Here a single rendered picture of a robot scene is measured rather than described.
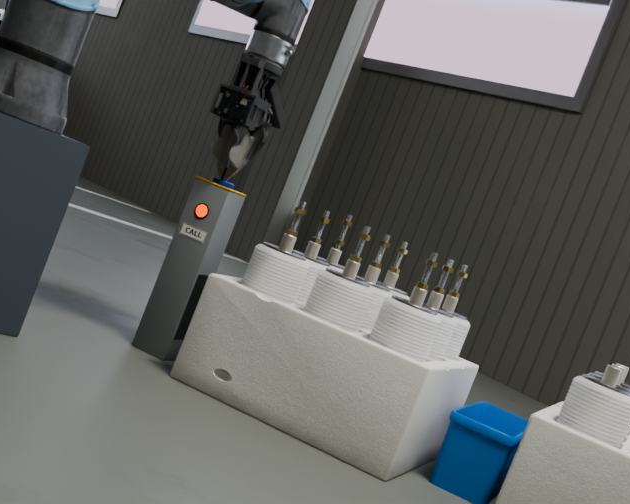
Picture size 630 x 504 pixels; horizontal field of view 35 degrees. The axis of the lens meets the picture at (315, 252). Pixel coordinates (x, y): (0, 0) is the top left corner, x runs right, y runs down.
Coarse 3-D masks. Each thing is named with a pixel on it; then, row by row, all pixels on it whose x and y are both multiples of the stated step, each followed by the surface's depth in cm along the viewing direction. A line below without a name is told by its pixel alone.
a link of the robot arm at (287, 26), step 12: (276, 0) 165; (288, 0) 166; (300, 0) 167; (264, 12) 166; (276, 12) 166; (288, 12) 166; (300, 12) 168; (264, 24) 167; (276, 24) 166; (288, 24) 167; (300, 24) 169; (276, 36) 172; (288, 36) 167
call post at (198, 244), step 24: (192, 192) 171; (216, 192) 169; (192, 216) 170; (216, 216) 169; (192, 240) 170; (216, 240) 171; (168, 264) 171; (192, 264) 170; (216, 264) 174; (168, 288) 171; (192, 288) 169; (144, 312) 172; (168, 312) 170; (192, 312) 173; (144, 336) 171; (168, 336) 170; (168, 360) 172
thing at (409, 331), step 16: (384, 304) 154; (400, 304) 151; (384, 320) 152; (400, 320) 151; (416, 320) 150; (432, 320) 151; (384, 336) 151; (400, 336) 150; (416, 336) 151; (432, 336) 152; (400, 352) 151; (416, 352) 151
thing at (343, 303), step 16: (320, 272) 158; (320, 288) 156; (336, 288) 155; (352, 288) 154; (368, 288) 157; (320, 304) 155; (336, 304) 155; (352, 304) 155; (368, 304) 158; (336, 320) 155; (352, 320) 156
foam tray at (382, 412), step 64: (192, 320) 159; (256, 320) 155; (320, 320) 152; (192, 384) 158; (256, 384) 154; (320, 384) 151; (384, 384) 147; (448, 384) 162; (320, 448) 150; (384, 448) 146
